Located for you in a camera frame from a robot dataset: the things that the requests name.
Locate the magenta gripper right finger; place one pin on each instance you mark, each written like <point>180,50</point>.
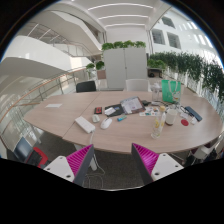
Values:
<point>153,166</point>

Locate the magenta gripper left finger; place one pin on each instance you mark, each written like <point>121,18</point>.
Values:
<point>73,167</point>

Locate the clear plastic water bottle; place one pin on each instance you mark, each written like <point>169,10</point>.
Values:
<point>159,123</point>

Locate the white power strip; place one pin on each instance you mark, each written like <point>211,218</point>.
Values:
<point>84,124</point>

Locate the small white green box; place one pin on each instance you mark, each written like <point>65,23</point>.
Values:
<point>95,118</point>

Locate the red and black chair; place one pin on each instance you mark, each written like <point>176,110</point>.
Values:
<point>30,155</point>

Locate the white computer mouse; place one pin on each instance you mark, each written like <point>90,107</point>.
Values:
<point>106,123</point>

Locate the red round lid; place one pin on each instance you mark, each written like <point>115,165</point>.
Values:
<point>184,122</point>

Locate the white paper cup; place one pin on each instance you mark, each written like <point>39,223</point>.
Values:
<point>171,116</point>

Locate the blue marker pen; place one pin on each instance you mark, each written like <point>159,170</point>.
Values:
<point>121,118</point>

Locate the small red black device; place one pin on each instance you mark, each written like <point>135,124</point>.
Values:
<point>98,110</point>

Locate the white paper sheet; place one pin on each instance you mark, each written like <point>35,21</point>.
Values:
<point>53,106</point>

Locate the black eyeglasses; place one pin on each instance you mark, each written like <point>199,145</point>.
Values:
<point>185,111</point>

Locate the black notebook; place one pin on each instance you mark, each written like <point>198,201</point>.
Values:
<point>113,110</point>

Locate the dark blue phone case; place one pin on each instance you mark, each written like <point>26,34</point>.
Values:
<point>193,113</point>

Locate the clear glass jar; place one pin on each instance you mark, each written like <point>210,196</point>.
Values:
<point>156,92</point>

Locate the green shopping bag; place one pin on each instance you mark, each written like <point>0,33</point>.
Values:
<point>171,91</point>

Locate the black office chair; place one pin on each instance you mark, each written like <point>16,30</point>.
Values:
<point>87,86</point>

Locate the white office chair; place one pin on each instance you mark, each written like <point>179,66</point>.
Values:
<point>137,85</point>

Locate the white storage cabinet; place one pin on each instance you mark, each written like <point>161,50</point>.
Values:
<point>122,64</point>

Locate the green plant hedge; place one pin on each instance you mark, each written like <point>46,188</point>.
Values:
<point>193,65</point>

